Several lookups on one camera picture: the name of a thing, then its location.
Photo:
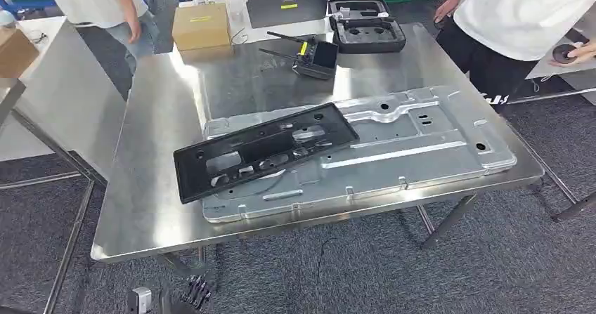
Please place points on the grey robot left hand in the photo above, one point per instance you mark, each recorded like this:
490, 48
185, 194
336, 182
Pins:
198, 293

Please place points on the black plastic plate frame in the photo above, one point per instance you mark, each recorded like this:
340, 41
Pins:
195, 181

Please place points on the black round disc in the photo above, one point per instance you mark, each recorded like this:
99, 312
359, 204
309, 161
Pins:
562, 53

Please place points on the steel work table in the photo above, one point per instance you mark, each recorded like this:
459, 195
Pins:
149, 163

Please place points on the steel side table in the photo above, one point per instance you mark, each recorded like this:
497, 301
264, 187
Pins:
70, 93

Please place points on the black remote controller with antennas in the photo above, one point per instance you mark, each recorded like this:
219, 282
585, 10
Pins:
319, 58

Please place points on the brown cardboard box, yellow label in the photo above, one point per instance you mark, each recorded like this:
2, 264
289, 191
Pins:
200, 28

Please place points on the pressed sheet metal panel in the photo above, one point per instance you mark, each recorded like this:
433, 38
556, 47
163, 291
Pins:
419, 135

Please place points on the white desk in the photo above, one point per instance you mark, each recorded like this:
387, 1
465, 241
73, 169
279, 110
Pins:
240, 21

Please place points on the plain brown cardboard box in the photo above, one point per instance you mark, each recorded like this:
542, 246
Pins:
16, 53

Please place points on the black foam-lined carry case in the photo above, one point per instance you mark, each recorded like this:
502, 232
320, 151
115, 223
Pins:
368, 37

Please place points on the person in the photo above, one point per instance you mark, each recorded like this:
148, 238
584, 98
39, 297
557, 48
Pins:
512, 14
88, 0

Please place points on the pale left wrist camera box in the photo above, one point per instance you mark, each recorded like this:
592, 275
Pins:
139, 300

